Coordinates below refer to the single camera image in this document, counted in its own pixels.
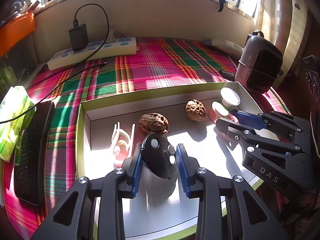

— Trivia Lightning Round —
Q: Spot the black charger adapter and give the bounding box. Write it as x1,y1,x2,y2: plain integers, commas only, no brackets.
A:
69,24,88,51

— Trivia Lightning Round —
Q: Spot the black charger cable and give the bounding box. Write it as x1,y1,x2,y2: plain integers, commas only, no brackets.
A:
0,3,110,125

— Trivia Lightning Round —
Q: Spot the grey portable fan heater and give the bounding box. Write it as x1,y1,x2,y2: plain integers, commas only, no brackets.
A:
235,30,283,94

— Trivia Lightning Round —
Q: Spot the green tissue packet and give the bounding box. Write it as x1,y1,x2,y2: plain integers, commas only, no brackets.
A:
0,86,36,163

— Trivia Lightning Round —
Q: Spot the plaid bedspread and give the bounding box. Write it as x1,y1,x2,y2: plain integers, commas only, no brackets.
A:
2,37,292,240

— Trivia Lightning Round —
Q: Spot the white power strip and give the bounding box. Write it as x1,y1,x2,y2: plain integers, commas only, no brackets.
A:
47,37,138,70

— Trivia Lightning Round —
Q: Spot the brown walnut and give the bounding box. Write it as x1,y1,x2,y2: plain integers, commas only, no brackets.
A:
185,99,207,122
139,113,169,136

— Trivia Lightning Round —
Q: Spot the orange tray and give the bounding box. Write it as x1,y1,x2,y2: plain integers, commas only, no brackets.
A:
0,11,36,56

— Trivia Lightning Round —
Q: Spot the green spool white lid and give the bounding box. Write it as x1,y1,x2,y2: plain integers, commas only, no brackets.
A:
220,87,241,108

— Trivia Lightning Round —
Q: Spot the black round disc device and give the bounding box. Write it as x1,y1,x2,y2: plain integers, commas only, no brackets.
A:
140,133,177,180

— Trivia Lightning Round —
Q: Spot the shallow white cardboard box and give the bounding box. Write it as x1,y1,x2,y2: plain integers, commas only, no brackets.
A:
76,82,262,239

